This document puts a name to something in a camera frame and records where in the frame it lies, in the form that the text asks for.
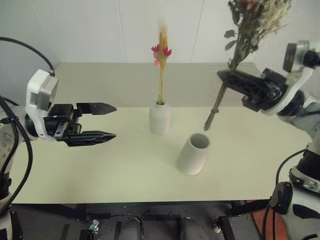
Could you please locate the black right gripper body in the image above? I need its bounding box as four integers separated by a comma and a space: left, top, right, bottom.
241, 68, 290, 113

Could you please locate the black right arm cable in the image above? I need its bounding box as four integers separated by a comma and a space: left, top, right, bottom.
262, 149, 309, 240

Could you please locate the orange and red flower bouquet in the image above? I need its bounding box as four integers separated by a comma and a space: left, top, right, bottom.
150, 16, 173, 105

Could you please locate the green dried flower bouquet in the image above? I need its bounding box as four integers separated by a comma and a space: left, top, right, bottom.
202, 0, 294, 132

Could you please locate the black table frame bar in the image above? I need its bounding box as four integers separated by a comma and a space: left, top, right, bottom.
11, 199, 272, 222

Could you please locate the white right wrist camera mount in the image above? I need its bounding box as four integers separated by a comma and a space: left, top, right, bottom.
259, 40, 317, 116

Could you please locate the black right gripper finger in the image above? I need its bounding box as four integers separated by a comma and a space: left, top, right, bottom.
219, 75, 261, 98
216, 69, 264, 85

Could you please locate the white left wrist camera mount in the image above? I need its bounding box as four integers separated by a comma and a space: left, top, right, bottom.
25, 69, 60, 144

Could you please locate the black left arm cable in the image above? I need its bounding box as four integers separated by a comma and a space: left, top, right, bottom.
0, 36, 56, 77

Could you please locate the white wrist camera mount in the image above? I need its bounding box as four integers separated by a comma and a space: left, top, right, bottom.
25, 69, 60, 144
259, 40, 317, 116

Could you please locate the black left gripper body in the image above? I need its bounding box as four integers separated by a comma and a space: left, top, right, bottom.
43, 102, 84, 140

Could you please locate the white wide-mouth cylinder vase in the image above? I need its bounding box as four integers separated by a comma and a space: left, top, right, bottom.
176, 133, 211, 176

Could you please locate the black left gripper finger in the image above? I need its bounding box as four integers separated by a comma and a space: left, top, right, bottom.
65, 130, 118, 148
75, 101, 118, 117

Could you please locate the white narrow-neck vase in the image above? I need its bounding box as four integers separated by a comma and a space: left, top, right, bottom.
149, 99, 172, 136

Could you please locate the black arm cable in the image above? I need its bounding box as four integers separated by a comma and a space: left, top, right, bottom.
262, 149, 309, 240
0, 36, 56, 77

